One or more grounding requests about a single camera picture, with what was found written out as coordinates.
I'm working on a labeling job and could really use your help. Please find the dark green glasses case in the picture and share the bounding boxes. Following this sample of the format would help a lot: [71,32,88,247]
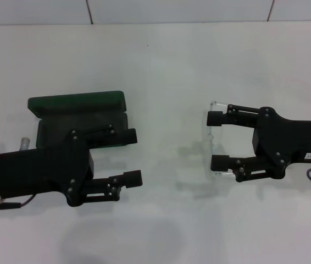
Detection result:
[27,90,130,149]

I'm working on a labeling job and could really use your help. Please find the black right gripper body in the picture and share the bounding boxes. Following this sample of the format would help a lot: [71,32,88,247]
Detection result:
[251,106,311,181]

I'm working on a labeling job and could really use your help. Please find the small silver connector stub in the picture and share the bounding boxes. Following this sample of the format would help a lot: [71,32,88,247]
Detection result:
[20,136,31,151]

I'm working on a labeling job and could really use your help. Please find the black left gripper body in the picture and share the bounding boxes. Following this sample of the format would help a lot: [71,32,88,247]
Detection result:
[0,129,95,207]

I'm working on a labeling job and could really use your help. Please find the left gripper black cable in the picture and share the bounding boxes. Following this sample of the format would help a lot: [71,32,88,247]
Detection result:
[0,194,37,211]

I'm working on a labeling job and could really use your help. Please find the clear plastic glasses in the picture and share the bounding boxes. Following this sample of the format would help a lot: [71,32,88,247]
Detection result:
[201,100,237,177]

